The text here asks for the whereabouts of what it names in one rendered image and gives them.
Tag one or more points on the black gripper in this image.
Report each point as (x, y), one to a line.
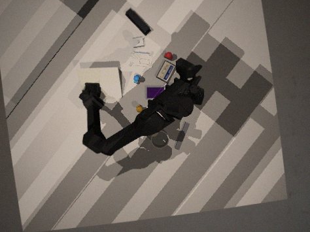
(186, 70)

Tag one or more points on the red-handled rubber stamp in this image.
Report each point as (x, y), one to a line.
(168, 55)

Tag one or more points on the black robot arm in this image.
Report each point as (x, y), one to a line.
(147, 122)

